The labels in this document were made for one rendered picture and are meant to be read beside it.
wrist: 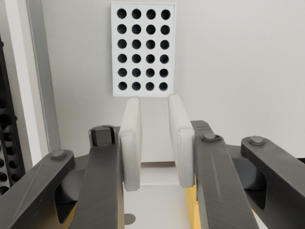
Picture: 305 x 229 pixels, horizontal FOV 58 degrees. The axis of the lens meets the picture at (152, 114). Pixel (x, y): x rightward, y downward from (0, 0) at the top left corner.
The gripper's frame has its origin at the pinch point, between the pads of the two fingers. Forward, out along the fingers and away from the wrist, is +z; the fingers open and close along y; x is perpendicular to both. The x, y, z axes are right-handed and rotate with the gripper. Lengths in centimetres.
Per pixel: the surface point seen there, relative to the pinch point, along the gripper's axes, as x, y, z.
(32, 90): 0.3, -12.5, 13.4
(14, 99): -1.7, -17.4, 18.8
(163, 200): -17.8, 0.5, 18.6
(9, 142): -6.0, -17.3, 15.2
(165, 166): -17.9, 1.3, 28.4
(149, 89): -2.8, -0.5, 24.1
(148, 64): 0.9, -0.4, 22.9
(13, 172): -10.1, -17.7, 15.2
